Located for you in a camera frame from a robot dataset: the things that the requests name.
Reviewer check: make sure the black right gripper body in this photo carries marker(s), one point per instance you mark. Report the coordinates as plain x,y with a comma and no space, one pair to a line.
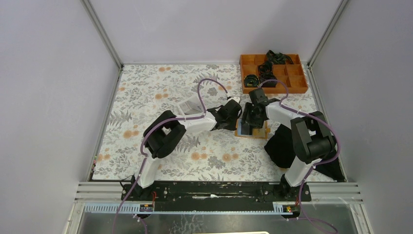
249,116

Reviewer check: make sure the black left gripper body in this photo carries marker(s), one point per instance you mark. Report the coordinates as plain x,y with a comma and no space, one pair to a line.
230,123

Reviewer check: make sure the black credit card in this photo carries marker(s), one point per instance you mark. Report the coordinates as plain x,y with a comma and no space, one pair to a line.
246,129

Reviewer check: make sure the yellow leather card holder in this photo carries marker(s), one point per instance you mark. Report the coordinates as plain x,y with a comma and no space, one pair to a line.
261,133

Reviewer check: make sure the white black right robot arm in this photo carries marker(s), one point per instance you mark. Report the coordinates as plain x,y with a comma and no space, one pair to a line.
312,138

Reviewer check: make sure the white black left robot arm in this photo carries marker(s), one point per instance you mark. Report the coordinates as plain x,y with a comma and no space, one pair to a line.
164,134

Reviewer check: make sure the white card box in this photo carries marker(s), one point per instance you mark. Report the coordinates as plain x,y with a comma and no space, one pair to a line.
191,106

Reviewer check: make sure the blue yellow rolled tie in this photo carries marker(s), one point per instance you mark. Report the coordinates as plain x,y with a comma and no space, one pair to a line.
251,81

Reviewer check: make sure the dark brown rolled tie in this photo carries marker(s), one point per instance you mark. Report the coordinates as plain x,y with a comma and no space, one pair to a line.
268,80

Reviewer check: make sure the black cloth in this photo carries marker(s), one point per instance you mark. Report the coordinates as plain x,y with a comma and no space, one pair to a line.
280,149

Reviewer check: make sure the orange wooden divided tray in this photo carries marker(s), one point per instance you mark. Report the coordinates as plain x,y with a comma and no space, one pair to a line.
291,73

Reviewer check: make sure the floral patterned table mat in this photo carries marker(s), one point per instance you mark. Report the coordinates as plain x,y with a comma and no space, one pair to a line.
146,91

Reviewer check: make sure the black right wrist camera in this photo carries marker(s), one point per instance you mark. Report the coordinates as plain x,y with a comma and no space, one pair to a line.
257,96

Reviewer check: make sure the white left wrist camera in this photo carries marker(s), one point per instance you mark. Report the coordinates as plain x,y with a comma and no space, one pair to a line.
234,98

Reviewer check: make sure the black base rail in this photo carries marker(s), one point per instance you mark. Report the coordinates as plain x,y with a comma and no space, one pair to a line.
207,196

